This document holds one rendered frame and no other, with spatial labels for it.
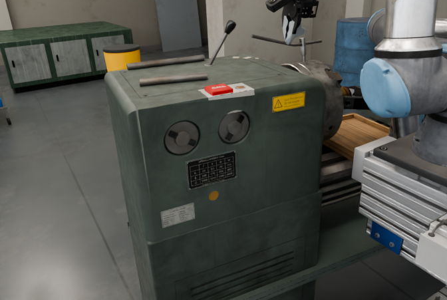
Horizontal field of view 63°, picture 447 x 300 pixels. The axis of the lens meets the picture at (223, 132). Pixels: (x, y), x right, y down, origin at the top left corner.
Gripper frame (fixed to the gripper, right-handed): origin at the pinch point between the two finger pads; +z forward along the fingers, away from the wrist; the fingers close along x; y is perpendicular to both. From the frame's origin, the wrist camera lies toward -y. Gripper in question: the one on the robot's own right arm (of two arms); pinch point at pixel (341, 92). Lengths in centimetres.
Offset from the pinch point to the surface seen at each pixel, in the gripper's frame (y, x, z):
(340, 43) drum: 227, -40, 270
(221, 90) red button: -65, 18, -29
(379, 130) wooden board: 19.8, -19.6, -4.1
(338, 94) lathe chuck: -16.5, 6.2, -17.8
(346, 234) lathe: -9, -54, -21
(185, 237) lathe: -79, -24, -30
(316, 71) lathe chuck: -21.1, 13.6, -10.9
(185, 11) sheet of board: 167, -26, 741
